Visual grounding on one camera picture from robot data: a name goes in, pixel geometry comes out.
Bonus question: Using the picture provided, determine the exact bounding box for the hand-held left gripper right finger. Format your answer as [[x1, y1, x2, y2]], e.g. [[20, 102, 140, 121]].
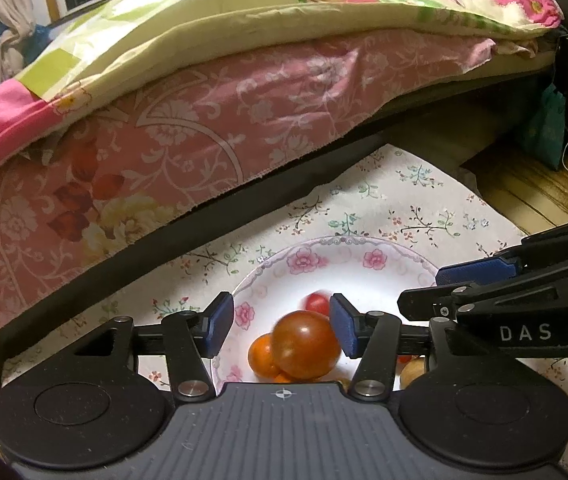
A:
[[329, 294, 457, 402]]

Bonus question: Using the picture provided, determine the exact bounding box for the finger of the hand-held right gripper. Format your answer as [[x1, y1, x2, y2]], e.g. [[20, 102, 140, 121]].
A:
[[398, 254, 568, 321], [435, 214, 568, 286]]

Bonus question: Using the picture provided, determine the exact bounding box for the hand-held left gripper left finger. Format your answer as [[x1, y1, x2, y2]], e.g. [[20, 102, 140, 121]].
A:
[[71, 291, 236, 402]]

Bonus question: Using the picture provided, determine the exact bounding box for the white floral-rim plate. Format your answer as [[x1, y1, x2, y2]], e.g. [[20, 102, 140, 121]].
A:
[[211, 235, 452, 396]]

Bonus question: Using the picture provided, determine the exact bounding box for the large orange-red tomato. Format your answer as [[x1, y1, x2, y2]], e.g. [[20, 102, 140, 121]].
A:
[[270, 310, 342, 380]]

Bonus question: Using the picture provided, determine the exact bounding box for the pale round fruit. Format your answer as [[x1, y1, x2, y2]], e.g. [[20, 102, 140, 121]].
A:
[[400, 357, 427, 390]]

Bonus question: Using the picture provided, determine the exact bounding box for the white floral cloth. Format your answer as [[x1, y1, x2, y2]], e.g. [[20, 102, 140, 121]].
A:
[[1, 142, 568, 480]]

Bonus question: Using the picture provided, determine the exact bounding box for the green bag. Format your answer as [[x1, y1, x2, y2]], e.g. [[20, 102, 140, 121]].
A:
[[521, 82, 567, 171]]

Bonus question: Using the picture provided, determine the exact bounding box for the pink floral bedsheet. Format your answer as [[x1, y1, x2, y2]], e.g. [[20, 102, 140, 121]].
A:
[[0, 27, 497, 356]]

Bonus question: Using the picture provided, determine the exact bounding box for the blue cloth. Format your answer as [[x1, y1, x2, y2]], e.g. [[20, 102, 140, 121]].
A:
[[0, 22, 45, 81]]

